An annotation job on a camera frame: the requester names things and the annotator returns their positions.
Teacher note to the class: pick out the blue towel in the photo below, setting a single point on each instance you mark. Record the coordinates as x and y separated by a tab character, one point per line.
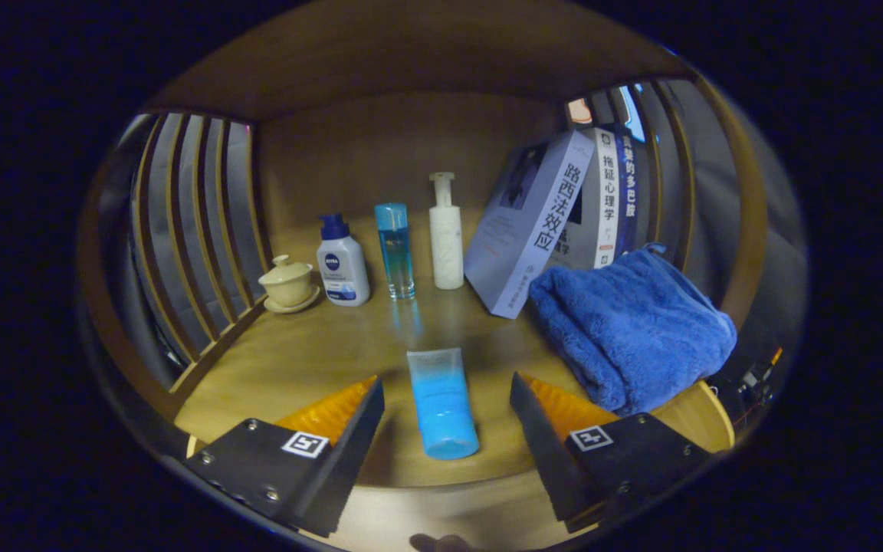
633	322

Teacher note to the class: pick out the dark blue spine book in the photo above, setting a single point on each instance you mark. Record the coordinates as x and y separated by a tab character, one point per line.
629	192

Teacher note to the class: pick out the white pump bottle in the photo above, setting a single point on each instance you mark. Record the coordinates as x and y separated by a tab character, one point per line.
446	241

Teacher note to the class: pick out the wooden countertop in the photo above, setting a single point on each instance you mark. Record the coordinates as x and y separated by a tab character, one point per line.
349	345

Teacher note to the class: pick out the beige lidded teacup with saucer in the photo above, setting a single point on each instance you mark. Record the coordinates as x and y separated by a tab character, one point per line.
287	284

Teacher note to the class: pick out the white bottle with blue cap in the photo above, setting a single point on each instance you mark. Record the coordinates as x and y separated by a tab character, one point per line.
342	264

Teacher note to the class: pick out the lavender book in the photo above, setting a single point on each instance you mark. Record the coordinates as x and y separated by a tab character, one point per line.
526	222

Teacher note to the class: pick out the wooden cabinet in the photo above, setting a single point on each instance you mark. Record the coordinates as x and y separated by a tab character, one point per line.
411	54

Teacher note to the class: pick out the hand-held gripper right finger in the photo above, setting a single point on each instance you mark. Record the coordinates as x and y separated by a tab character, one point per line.
549	460

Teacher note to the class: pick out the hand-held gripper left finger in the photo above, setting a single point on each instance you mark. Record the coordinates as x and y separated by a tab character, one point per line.
349	460

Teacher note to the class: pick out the blue tube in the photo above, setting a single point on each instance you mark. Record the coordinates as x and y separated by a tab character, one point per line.
441	406

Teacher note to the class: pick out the white spine book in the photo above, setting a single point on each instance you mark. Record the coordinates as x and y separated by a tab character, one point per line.
604	199

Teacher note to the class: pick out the clear blue bottle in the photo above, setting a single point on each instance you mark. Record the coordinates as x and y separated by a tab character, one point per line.
395	249

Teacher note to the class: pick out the black device with orange tip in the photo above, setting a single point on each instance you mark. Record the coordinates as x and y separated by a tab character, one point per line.
756	376

